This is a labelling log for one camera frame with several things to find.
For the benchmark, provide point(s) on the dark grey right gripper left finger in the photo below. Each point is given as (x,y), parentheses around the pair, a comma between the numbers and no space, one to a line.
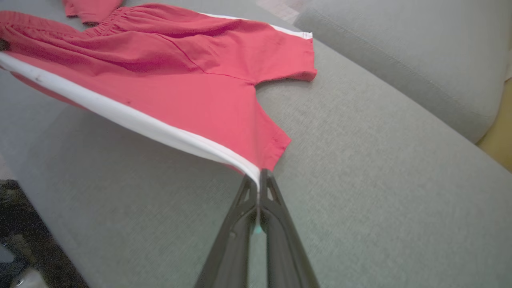
(232,252)

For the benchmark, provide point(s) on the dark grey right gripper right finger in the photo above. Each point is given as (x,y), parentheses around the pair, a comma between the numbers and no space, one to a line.
(284,252)

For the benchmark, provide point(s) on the red shorts with white stripe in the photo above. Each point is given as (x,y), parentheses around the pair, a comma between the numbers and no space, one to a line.
(180,92)

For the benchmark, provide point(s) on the red white basketball jersey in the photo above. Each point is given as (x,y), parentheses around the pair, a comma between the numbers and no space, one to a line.
(92,10)

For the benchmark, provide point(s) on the dark robot base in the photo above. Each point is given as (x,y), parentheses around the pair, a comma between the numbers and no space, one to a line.
(24,224)

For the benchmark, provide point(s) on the grey fabric sofa seat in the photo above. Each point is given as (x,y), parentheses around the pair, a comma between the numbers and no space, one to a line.
(360,180)

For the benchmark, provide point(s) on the yellow cushion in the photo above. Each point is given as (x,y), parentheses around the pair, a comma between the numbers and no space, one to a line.
(500,140)

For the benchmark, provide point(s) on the grey fabric sofa back cushion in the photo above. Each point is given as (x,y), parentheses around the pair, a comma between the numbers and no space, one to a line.
(420,48)

